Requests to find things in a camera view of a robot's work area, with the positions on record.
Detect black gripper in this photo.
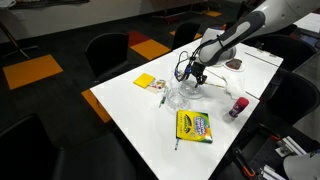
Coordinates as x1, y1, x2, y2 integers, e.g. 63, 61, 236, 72
190, 60, 208, 88

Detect clear glass bowl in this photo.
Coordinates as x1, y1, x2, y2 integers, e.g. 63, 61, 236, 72
165, 78, 192, 113

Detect thin yellow striped pencil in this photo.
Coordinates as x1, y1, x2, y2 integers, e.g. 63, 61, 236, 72
203, 81, 227, 90

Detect white paper napkin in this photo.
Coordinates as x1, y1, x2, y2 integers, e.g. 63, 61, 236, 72
221, 73, 248, 100

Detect brown chocolate pastry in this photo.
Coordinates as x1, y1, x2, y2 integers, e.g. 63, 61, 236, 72
225, 58, 243, 70

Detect green white marker pen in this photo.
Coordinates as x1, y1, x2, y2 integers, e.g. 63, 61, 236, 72
158, 86, 169, 109

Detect white plate with brown pastry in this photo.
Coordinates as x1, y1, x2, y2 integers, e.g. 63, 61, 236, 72
222, 58, 246, 73

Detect yellow green Crayola marker box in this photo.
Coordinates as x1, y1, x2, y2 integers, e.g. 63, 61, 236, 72
175, 109, 214, 145

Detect red-lidded sprinkle jar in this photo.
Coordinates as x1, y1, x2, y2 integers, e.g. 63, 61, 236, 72
228, 96, 250, 119

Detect black office chair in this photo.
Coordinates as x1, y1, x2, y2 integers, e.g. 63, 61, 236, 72
253, 33, 316, 71
259, 71, 320, 134
0, 113, 138, 180
171, 22, 201, 51
84, 32, 131, 81

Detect beige paper card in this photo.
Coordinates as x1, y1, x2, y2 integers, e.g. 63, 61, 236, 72
145, 83, 160, 95

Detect yellow sticky note pad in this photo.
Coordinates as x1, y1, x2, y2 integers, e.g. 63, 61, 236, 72
132, 72, 156, 89

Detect black tripod legs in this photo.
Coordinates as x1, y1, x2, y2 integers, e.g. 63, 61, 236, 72
0, 19, 40, 60

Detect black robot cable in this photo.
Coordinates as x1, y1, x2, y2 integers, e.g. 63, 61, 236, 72
174, 33, 234, 83

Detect orange-handled black clamp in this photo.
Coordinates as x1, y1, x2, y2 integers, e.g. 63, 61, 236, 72
233, 146, 257, 178

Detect aluminium rail pieces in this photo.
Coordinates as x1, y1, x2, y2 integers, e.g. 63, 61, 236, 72
274, 135, 308, 158

